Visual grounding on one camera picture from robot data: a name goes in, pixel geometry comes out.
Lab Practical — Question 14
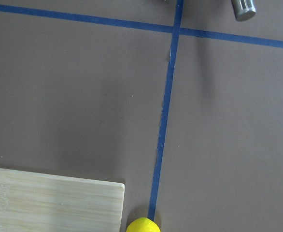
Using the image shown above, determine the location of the yellow lemon near board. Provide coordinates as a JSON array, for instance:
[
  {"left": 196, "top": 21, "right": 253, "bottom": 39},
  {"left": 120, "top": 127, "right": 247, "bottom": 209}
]
[{"left": 126, "top": 217, "right": 161, "bottom": 232}]

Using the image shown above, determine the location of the metal cylinder post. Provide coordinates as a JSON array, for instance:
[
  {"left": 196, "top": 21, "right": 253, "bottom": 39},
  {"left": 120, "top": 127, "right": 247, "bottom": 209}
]
[{"left": 231, "top": 0, "right": 256, "bottom": 22}]

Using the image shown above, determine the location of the light wooden cutting board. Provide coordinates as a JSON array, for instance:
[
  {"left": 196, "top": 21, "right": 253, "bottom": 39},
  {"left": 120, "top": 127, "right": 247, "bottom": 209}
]
[{"left": 0, "top": 168, "right": 125, "bottom": 232}]

